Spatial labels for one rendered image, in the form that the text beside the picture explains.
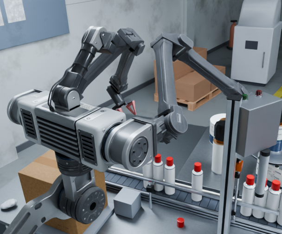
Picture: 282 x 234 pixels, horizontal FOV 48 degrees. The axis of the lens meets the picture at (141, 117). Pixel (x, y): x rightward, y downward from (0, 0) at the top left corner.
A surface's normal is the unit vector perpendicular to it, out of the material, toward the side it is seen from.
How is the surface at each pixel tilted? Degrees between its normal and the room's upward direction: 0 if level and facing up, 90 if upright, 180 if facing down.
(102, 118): 0
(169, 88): 50
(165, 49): 56
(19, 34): 90
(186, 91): 90
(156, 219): 0
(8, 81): 90
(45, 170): 0
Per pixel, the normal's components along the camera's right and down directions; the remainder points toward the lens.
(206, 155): -0.05, -0.90
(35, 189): -0.47, 0.40
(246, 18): -0.53, 0.08
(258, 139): 0.48, 0.36
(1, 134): 0.80, 0.22
